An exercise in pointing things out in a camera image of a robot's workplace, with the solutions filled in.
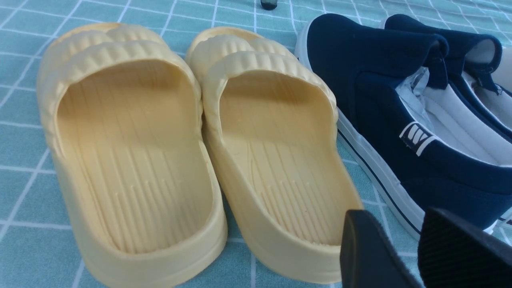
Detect yellow slipper left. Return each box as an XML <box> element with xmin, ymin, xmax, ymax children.
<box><xmin>36</xmin><ymin>22</ymin><xmax>228</xmax><ymax>288</ymax></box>

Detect green checked tablecloth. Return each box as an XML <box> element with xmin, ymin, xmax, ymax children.
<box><xmin>0</xmin><ymin>0</ymin><xmax>512</xmax><ymax>288</ymax></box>

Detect yellow slipper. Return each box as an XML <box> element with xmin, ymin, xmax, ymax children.
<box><xmin>185</xmin><ymin>27</ymin><xmax>363</xmax><ymax>284</ymax></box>
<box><xmin>36</xmin><ymin>22</ymin><xmax>228</xmax><ymax>288</ymax></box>

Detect navy slip-on shoe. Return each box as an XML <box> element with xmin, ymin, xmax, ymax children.
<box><xmin>380</xmin><ymin>14</ymin><xmax>511</xmax><ymax>142</ymax></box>
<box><xmin>295</xmin><ymin>13</ymin><xmax>512</xmax><ymax>238</ymax></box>

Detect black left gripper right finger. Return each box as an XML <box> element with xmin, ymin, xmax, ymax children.
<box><xmin>418</xmin><ymin>208</ymin><xmax>512</xmax><ymax>288</ymax></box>

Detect navy slip-on shoe left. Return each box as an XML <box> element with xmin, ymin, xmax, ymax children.
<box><xmin>295</xmin><ymin>13</ymin><xmax>512</xmax><ymax>238</ymax></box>

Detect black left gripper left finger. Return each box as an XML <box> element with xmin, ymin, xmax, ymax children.
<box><xmin>340</xmin><ymin>210</ymin><xmax>422</xmax><ymax>288</ymax></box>

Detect navy slip-on shoe right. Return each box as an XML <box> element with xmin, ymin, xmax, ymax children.
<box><xmin>380</xmin><ymin>14</ymin><xmax>511</xmax><ymax>142</ymax></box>

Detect yellow slipper right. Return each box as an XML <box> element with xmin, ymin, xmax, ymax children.
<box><xmin>185</xmin><ymin>27</ymin><xmax>363</xmax><ymax>284</ymax></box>

